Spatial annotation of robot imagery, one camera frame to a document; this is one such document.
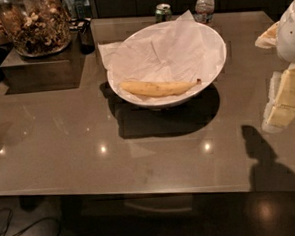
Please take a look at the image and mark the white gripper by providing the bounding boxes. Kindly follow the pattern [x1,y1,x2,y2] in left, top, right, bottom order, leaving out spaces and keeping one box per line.
[255,0,295,133]

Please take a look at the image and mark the white paper liner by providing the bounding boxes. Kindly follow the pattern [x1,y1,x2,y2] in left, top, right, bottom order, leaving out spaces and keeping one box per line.
[95,7,228,101]

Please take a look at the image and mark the clear plastic water bottle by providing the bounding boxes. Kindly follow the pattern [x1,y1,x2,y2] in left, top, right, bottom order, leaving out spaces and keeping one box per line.
[194,0,215,23]

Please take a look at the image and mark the white bowl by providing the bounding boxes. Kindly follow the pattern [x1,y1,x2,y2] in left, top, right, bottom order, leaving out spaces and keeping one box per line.
[103,17,231,112]

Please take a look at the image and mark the dark square pedestal block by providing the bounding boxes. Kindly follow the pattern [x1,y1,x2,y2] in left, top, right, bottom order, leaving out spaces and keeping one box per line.
[0,33,86,94]

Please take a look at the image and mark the black small container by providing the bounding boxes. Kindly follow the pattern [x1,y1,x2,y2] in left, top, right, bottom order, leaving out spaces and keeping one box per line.
[78,20,95,55]

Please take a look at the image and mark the green soda can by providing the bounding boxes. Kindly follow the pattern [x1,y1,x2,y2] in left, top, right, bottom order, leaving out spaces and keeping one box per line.
[155,3,172,23]

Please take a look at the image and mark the yellow banana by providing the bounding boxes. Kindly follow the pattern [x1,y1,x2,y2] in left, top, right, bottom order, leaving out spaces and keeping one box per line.
[119,79,201,98]

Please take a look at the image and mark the large glass snack jar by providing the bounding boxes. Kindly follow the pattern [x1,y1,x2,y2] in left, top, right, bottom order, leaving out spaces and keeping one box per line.
[0,0,72,58]

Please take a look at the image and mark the black floor cable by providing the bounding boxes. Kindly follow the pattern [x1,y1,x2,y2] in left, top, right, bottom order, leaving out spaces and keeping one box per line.
[0,205,63,236]

